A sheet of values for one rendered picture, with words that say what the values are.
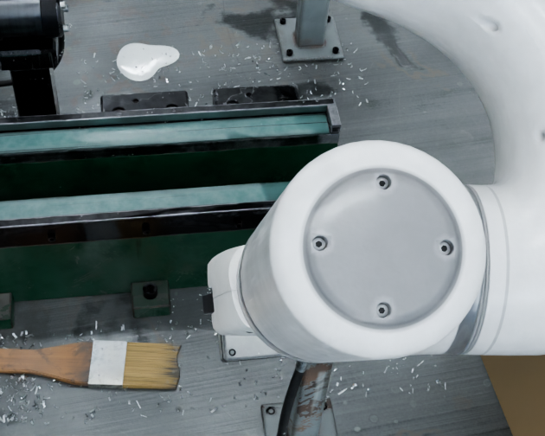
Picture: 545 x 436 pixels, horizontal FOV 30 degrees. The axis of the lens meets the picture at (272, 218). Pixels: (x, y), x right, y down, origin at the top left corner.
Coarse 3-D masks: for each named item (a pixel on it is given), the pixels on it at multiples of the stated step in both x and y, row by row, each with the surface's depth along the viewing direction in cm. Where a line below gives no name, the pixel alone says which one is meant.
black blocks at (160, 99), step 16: (112, 96) 115; (128, 96) 116; (144, 96) 116; (160, 96) 116; (176, 96) 116; (224, 96) 117; (240, 96) 117; (256, 96) 117; (272, 96) 117; (288, 96) 117
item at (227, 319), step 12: (228, 252) 55; (240, 252) 54; (216, 264) 57; (228, 264) 54; (216, 276) 56; (228, 276) 53; (216, 288) 56; (228, 288) 54; (216, 300) 57; (228, 300) 54; (216, 312) 58; (228, 312) 54; (240, 312) 53; (216, 324) 59; (228, 324) 55; (240, 324) 54
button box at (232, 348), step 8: (224, 336) 74; (232, 336) 74; (240, 336) 74; (248, 336) 74; (256, 336) 74; (224, 344) 74; (232, 344) 74; (240, 344) 74; (248, 344) 74; (256, 344) 74; (264, 344) 74; (224, 352) 74; (232, 352) 74; (240, 352) 74; (248, 352) 74; (256, 352) 74; (264, 352) 74; (272, 352) 74; (224, 360) 75; (232, 360) 74; (240, 360) 75
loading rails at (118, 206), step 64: (0, 128) 103; (64, 128) 104; (128, 128) 105; (192, 128) 105; (256, 128) 106; (320, 128) 106; (0, 192) 106; (64, 192) 108; (128, 192) 100; (192, 192) 100; (256, 192) 101; (0, 256) 98; (64, 256) 100; (128, 256) 101; (192, 256) 103; (0, 320) 101
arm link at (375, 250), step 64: (320, 192) 38; (384, 192) 38; (448, 192) 38; (256, 256) 42; (320, 256) 37; (384, 256) 37; (448, 256) 38; (256, 320) 48; (320, 320) 37; (384, 320) 37; (448, 320) 38
